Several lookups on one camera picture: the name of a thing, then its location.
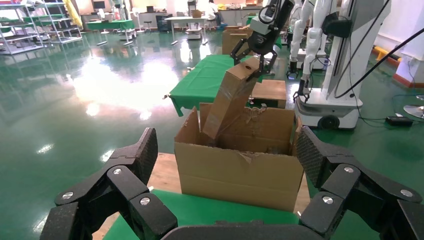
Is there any small white robot base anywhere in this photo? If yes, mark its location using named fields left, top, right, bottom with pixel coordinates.
left=118, top=28, right=137, bottom=43
left=185, top=27, right=204, bottom=41

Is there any thin black cable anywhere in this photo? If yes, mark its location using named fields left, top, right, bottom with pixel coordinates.
left=331, top=0, right=392, bottom=78

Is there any long brown cardboard box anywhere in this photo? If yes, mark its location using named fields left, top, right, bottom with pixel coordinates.
left=201, top=56, right=261, bottom=140

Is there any black gripper of white robot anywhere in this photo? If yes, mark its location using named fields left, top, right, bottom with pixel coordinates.
left=292, top=78, right=424, bottom=240
left=286, top=61, right=300, bottom=80

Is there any tall brown carton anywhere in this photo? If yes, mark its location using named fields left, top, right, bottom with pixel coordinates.
left=221, top=26, right=255, bottom=56

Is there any white wheeled robot body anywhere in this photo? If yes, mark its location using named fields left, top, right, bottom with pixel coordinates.
left=294, top=0, right=392, bottom=131

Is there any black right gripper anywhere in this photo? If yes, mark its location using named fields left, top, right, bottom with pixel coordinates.
left=230, top=30, right=281, bottom=79

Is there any thick black cable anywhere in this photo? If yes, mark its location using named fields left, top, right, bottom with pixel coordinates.
left=333, top=27, right=424, bottom=100

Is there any black power adapter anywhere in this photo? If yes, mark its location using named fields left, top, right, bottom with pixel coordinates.
left=384, top=115, right=414, bottom=128

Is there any green tablecloth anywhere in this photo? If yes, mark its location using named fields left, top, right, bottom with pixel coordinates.
left=86, top=19, right=136, bottom=33
left=168, top=54, right=283, bottom=118
left=102, top=175, right=381, bottom=240

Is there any large open brown carton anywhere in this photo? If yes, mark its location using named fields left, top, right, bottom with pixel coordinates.
left=173, top=102, right=305, bottom=213

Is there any yellow hanging cloth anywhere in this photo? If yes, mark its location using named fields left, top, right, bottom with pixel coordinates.
left=62, top=0, right=84, bottom=30

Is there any round metal stool base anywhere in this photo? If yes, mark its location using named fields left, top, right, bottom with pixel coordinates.
left=403, top=95, right=424, bottom=120

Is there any white table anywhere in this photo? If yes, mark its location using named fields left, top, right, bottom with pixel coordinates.
left=164, top=15, right=210, bottom=46

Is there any grey wire shelving rack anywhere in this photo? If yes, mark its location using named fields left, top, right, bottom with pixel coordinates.
left=33, top=0, right=84, bottom=45
left=0, top=0, right=46, bottom=56

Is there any yellow floor barrier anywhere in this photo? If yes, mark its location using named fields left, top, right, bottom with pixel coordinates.
left=371, top=44, right=404, bottom=68

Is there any person in white shirt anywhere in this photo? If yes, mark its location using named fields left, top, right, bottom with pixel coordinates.
left=205, top=0, right=222, bottom=27

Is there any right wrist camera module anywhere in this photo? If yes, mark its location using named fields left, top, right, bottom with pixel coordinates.
left=258, top=2, right=278, bottom=22

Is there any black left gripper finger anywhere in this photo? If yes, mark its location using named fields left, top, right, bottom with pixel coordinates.
left=39, top=127, right=178, bottom=240

